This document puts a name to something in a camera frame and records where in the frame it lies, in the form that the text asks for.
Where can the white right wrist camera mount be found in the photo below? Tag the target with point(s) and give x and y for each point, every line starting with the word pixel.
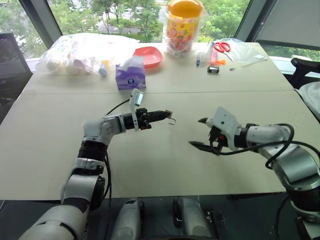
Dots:
pixel 225 122

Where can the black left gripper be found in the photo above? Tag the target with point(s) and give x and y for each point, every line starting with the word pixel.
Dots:
pixel 144 119

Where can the grey rounded robot leg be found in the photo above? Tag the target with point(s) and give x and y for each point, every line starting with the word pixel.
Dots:
pixel 191 217
pixel 127 220

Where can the black office chair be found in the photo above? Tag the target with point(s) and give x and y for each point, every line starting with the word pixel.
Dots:
pixel 11 65

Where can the blue pen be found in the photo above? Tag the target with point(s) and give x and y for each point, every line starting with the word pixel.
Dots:
pixel 198 60

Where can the clear empty plastic bag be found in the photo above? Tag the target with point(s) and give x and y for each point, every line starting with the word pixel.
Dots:
pixel 243 52

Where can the candy jar with orange lid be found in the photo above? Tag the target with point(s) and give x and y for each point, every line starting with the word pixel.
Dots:
pixel 182 27

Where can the purple tissue box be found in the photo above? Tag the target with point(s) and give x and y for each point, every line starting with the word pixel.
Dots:
pixel 130 76

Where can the small orange clip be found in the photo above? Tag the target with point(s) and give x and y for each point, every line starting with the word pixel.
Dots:
pixel 221 62

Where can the red plastic plate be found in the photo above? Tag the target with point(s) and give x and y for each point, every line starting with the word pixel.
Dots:
pixel 149 57

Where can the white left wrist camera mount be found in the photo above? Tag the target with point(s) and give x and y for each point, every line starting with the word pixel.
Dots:
pixel 137 98

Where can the grey cushion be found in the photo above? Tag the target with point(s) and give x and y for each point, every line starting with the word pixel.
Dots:
pixel 311 97

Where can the small black metal clip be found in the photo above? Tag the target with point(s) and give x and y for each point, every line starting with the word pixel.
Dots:
pixel 213 69

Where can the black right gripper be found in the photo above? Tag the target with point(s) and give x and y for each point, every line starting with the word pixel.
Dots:
pixel 216 140

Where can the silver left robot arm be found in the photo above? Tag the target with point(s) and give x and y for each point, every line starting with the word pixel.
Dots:
pixel 82 180

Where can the black chair with armrest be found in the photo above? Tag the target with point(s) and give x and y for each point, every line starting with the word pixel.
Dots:
pixel 306 71

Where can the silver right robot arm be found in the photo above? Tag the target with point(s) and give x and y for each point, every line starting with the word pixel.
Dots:
pixel 292 160

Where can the brass padlock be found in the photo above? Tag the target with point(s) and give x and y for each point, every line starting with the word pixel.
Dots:
pixel 169 113

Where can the clear plastic bag with items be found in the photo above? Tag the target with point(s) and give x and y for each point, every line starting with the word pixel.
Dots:
pixel 75 53

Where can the pink marker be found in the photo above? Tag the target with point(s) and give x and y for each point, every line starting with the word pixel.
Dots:
pixel 214 58

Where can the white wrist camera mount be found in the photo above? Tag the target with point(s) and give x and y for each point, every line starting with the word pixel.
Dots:
pixel 137 98
pixel 225 122

